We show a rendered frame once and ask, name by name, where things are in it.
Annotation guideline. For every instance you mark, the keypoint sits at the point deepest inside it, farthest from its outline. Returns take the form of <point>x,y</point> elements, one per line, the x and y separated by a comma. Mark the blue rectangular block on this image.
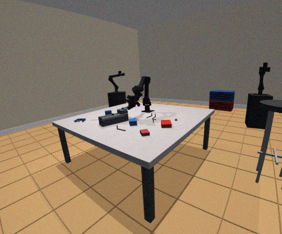
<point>107,112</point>

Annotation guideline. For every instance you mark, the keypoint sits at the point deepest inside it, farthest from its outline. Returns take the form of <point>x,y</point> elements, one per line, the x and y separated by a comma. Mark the red rectangular block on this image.
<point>144,132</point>
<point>166,124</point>

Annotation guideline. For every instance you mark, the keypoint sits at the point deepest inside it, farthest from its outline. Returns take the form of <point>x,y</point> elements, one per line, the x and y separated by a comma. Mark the blue cube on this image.
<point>132,121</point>

